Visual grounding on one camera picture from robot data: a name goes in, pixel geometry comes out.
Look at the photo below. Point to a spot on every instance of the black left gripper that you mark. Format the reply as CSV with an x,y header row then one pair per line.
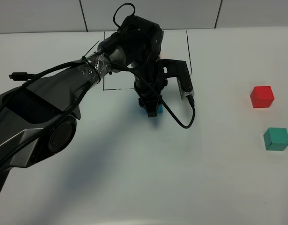
x,y
150,74

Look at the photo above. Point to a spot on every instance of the blue block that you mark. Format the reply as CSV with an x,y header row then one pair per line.
x,y
159,109

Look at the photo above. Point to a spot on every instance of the green block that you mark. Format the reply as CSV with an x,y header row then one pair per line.
x,y
276,139

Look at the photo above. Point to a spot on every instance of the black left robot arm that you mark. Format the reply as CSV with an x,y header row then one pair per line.
x,y
39,118

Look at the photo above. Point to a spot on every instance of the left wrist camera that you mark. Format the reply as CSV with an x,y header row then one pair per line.
x,y
176,68

